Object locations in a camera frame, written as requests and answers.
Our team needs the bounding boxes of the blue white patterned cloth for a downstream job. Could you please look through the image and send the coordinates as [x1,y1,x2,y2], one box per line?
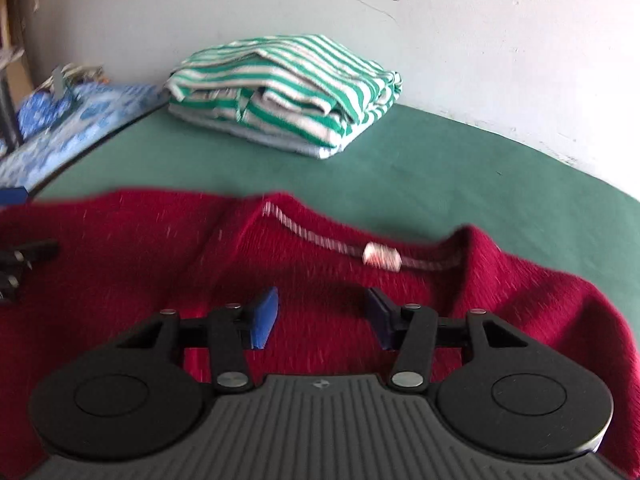
[0,80,169,196]

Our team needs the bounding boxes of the red knitted sweater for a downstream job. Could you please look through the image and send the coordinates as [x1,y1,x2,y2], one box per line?
[0,189,640,480]

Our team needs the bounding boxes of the grey clip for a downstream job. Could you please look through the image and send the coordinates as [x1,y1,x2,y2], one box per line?
[52,66,71,100]

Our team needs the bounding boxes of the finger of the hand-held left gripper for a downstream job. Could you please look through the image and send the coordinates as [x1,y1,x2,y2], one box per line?
[0,269,25,307]
[0,240,61,267]

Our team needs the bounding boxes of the green white striped folded shirt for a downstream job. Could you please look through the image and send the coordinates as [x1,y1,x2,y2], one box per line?
[165,34,403,161]

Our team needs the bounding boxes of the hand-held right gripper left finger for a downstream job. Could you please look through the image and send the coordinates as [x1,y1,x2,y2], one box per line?
[115,287,279,394]

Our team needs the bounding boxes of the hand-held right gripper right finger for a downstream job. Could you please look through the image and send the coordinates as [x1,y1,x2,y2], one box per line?
[365,287,530,394]

